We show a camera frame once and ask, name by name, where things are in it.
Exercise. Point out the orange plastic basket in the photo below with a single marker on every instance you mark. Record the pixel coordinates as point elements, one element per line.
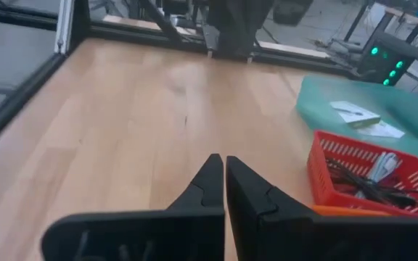
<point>350,211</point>

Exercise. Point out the wooden background desk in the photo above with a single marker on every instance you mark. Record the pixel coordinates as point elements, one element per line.
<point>412,18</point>

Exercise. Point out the red plastic basket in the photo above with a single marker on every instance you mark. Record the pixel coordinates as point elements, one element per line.
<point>319,181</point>

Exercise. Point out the black table frame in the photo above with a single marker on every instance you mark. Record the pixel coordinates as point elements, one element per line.
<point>20,99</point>

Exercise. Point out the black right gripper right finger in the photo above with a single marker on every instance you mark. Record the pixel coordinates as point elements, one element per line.
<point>321,243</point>

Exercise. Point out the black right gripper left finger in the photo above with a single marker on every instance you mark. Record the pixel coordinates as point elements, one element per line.
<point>140,239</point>

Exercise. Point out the silver aluminium post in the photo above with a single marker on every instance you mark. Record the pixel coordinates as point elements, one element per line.
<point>65,25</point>

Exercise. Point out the black computer with green lights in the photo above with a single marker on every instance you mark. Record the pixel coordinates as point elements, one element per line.
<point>383,61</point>

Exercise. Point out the teal plastic bin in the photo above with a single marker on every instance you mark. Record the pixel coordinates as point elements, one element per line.
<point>321,98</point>

